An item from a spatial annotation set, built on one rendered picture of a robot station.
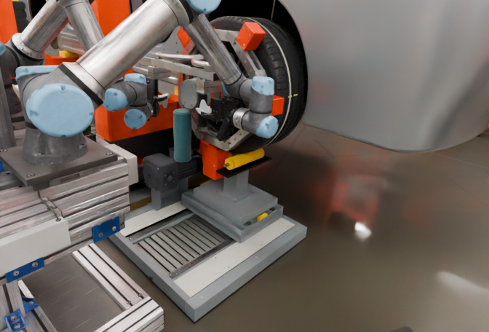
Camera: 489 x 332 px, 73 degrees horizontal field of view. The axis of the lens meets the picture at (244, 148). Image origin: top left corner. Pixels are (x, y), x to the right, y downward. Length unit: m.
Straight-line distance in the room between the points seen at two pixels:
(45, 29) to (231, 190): 1.15
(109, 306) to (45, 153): 0.64
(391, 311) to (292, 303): 0.44
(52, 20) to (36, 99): 0.64
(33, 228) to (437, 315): 1.63
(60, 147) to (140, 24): 0.36
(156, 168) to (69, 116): 1.13
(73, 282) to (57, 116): 0.86
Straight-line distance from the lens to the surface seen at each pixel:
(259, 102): 1.06
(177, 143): 1.66
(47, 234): 0.87
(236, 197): 1.87
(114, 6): 1.79
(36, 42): 1.43
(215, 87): 1.31
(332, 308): 1.69
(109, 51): 0.80
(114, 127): 1.86
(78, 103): 0.76
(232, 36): 1.45
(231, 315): 1.58
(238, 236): 1.76
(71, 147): 0.94
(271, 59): 1.43
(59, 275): 1.55
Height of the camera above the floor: 1.19
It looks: 22 degrees down
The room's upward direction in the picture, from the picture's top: 4 degrees clockwise
